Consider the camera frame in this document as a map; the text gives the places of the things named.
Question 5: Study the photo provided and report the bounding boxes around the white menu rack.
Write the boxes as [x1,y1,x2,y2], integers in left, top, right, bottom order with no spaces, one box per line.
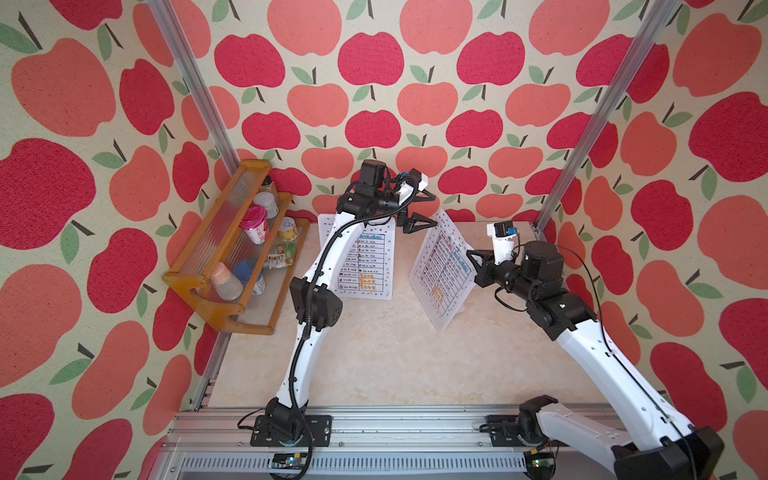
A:
[317,220,396,300]
[409,208,478,334]

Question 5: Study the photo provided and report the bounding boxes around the paper menu sheet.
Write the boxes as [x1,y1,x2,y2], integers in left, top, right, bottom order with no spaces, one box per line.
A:
[413,209,475,328]
[333,221,396,300]

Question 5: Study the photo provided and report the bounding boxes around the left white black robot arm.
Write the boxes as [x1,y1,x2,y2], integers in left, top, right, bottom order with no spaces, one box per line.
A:
[265,160,436,443]

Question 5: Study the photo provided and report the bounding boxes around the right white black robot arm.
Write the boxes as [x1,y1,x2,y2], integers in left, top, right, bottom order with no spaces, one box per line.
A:
[466,241,724,479]

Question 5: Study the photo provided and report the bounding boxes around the green label snack packet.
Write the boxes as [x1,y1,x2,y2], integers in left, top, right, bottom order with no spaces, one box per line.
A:
[265,242,297,270]

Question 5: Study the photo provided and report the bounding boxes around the white lidded jar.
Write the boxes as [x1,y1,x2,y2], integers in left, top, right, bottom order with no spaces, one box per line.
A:
[253,191,280,219]

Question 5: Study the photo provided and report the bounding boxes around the magenta lid white cup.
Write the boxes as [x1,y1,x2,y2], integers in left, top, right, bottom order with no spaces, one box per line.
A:
[239,205,268,245]

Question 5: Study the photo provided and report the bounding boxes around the blue lid white jar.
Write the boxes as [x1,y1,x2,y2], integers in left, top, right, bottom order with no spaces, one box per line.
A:
[233,258,266,295]

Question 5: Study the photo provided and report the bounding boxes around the orange wooden shelf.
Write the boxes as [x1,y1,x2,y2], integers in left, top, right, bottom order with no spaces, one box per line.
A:
[163,160,293,335]

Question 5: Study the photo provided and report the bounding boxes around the pink capped clear bottle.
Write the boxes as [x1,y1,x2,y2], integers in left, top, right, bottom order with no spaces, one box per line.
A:
[210,262,244,302]

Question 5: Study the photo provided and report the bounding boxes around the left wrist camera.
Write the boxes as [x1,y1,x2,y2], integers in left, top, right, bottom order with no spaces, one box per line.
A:
[395,169,429,205]

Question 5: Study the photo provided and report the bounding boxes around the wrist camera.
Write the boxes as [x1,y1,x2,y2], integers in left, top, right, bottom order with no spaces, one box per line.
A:
[395,169,429,205]
[487,220,520,265]

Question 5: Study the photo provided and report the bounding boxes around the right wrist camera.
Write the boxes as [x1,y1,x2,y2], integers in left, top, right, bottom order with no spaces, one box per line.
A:
[487,220,520,265]

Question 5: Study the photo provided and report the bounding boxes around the right aluminium corner post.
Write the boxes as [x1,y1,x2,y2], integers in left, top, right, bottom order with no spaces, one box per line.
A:
[533,0,683,240]

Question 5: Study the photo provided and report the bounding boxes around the aluminium corner post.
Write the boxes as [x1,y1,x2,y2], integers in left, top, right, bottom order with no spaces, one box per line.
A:
[148,0,240,175]
[533,0,683,240]

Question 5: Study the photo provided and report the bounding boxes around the left aluminium corner post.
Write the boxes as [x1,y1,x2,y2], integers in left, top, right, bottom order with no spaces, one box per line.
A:
[148,0,240,175]

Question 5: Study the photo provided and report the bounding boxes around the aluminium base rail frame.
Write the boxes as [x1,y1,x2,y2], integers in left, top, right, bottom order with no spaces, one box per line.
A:
[147,404,631,479]

